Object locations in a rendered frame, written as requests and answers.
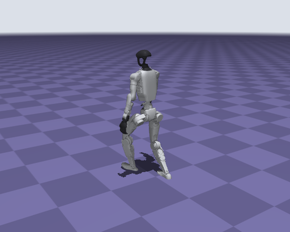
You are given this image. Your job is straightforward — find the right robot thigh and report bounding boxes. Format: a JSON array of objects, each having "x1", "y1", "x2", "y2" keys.
[{"x1": 149, "y1": 111, "x2": 163, "y2": 150}]

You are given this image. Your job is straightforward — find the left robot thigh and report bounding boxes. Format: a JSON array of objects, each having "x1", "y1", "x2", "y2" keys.
[{"x1": 122, "y1": 113, "x2": 146, "y2": 145}]

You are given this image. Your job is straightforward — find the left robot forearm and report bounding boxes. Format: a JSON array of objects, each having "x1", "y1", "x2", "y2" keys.
[{"x1": 123, "y1": 94, "x2": 133, "y2": 119}]

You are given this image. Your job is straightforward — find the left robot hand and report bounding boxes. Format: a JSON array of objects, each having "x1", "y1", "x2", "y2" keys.
[{"x1": 119, "y1": 116, "x2": 130, "y2": 134}]

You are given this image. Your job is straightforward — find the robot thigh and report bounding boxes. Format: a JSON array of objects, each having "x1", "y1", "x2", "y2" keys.
[
  {"x1": 149, "y1": 111, "x2": 163, "y2": 150},
  {"x1": 122, "y1": 113, "x2": 146, "y2": 145}
]

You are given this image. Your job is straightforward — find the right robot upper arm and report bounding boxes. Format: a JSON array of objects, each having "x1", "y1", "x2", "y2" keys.
[{"x1": 155, "y1": 70, "x2": 160, "y2": 85}]

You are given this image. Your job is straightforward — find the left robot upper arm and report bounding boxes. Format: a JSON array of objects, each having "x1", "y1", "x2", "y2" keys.
[{"x1": 130, "y1": 72, "x2": 141, "y2": 101}]

